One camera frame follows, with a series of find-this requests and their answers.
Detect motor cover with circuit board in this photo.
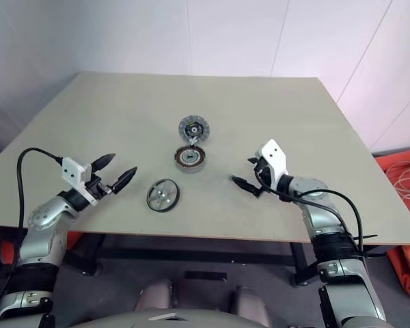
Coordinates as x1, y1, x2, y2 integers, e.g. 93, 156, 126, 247
177, 115, 211, 147

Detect black metal table frame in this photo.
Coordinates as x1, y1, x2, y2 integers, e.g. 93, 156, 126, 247
68, 232, 320, 287

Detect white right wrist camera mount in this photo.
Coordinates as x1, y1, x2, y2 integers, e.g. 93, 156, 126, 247
256, 139, 288, 192

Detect black spoked wheel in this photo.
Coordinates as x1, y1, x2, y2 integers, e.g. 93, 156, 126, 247
146, 178, 182, 213

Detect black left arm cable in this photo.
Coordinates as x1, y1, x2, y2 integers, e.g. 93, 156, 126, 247
16, 147, 65, 230

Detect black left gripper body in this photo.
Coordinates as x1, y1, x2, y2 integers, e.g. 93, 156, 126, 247
85, 173, 119, 199

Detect white coiled cable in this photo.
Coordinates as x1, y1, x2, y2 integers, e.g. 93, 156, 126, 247
385, 160, 410, 206

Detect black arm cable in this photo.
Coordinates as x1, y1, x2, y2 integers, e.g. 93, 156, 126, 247
16, 147, 65, 230
255, 169, 366, 256

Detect grey-brown rounded shape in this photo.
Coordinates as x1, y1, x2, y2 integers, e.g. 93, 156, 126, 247
230, 286, 273, 327
133, 278, 178, 314

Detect motor stator housing copper windings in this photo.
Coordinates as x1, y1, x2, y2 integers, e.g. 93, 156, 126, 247
173, 145, 206, 174

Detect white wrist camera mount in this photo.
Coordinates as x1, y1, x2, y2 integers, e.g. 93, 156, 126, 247
60, 156, 98, 206
256, 139, 288, 192

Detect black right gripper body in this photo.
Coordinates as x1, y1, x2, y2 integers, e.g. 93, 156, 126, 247
254, 159, 278, 195

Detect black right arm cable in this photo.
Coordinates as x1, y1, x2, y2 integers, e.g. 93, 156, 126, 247
255, 169, 366, 256

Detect silver robot torso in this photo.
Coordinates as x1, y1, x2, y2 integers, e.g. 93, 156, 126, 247
70, 309, 260, 328

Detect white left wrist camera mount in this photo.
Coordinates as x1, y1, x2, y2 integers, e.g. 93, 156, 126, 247
60, 156, 98, 206

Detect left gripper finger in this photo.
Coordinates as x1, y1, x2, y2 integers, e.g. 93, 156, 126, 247
90, 153, 117, 175
109, 166, 139, 194

